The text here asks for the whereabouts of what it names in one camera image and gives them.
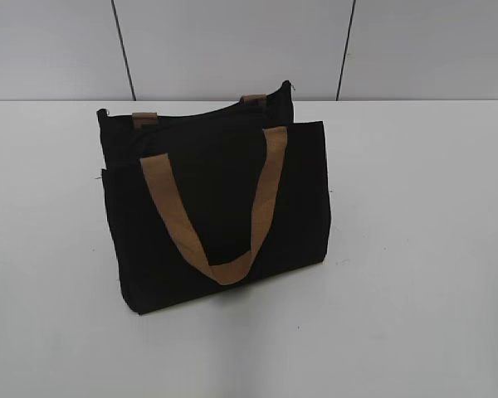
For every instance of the black tote bag tan handles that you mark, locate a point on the black tote bag tan handles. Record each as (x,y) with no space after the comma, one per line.
(203,203)

